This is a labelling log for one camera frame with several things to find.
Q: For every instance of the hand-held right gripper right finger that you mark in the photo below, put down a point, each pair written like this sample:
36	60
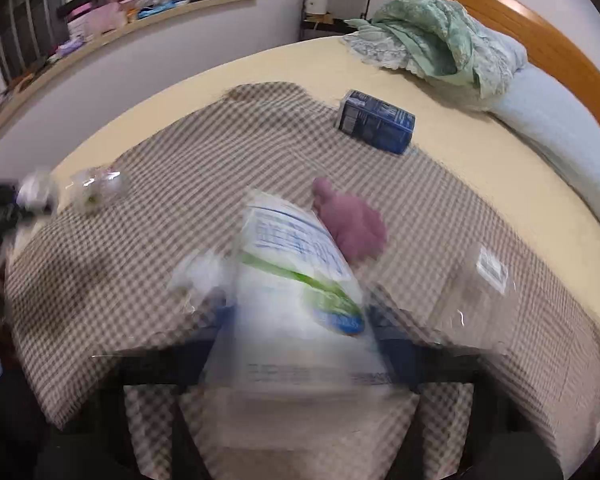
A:
387	345

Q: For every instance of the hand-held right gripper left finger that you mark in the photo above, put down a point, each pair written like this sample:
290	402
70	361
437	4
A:
215	330

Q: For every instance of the white paper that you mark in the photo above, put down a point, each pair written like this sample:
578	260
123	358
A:
37	191

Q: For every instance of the white packet green print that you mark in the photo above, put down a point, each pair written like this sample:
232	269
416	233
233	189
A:
295	310

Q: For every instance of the dark blue carton box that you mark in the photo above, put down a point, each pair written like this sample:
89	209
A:
375	122

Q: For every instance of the crumpled white plastic wrapper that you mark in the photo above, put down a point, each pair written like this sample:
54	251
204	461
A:
200	270

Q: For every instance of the clear plastic bag white label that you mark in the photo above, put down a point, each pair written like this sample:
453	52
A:
460	300

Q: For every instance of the clear plastic packaging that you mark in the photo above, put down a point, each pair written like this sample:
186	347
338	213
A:
100	187

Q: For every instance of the purple cloth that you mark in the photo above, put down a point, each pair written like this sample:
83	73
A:
355	225

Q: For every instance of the brown checked blanket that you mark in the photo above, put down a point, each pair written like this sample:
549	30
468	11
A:
180	160

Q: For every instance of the metal window railing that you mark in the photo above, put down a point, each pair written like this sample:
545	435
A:
30	20

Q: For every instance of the beige window sill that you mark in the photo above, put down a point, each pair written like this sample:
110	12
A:
130	35

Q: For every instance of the pink pouch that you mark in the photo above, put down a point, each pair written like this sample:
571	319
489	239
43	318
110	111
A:
105	17

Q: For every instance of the pale yellow bed sheet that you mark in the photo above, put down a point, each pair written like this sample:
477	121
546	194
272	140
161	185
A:
290	65

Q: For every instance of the light blue pillow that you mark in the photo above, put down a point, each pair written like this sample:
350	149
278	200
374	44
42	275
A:
565	130

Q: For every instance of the green floral quilt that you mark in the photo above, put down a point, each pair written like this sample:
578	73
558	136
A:
430	40

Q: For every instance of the black shelf trolley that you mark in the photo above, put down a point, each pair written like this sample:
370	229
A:
340	25

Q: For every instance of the wooden bed frame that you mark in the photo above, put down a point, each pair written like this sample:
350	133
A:
520	15

